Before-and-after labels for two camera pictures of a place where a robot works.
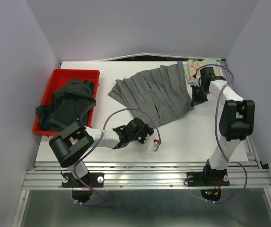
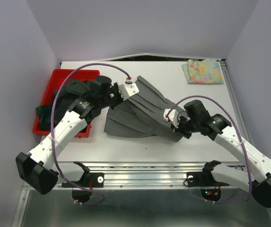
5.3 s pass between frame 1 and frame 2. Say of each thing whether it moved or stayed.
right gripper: moved
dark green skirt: stayed
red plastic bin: stayed
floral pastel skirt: stayed
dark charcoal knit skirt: stayed
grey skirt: moved
